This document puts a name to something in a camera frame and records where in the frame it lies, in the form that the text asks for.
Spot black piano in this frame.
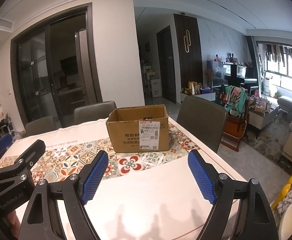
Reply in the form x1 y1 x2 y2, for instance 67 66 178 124
224 64 259 95

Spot brown dining chair right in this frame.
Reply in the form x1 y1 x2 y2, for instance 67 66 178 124
176 96 228 152

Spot white TV console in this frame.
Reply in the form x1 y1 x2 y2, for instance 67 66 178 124
180 92 216 102

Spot grey dining chair far left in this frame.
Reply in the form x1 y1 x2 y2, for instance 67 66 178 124
24 116 56 138

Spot grey dining chair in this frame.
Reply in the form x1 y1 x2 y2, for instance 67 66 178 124
24 116 56 138
74 101 117 125

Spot brown cardboard box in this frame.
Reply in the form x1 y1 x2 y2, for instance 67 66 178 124
106 105 170 153

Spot yellow white toy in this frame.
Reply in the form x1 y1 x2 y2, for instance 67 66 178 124
271 176 292 239

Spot coffee table with items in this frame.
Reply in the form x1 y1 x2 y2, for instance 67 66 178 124
248 99 279 138

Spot wooden high chair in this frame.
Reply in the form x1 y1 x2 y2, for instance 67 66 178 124
220 99 249 152

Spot left hand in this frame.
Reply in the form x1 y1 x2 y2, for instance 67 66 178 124
6 210 21 239

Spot clothes on chair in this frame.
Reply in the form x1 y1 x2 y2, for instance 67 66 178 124
215 85 248 117

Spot dark glass sliding door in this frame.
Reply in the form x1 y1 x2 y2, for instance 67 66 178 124
11 3 103 127

